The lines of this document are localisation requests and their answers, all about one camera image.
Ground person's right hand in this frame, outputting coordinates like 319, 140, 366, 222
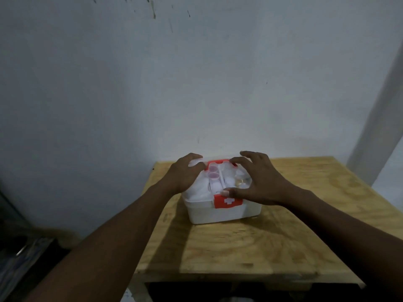
220, 151, 298, 207

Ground person's left hand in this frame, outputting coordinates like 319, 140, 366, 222
160, 153, 207, 196

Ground white first aid box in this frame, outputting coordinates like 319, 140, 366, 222
184, 198, 263, 225

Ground light wooden table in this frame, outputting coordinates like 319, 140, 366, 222
127, 156, 403, 302

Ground clear box lid red latch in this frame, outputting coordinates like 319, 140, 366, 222
183, 158, 254, 209

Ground dark furniture piece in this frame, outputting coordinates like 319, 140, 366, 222
0, 185, 74, 302

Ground person's left forearm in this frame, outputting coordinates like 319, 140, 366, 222
23, 182, 177, 302

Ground white post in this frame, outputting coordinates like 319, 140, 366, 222
346, 41, 403, 186

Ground person's right forearm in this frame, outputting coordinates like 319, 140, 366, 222
283, 189, 403, 302

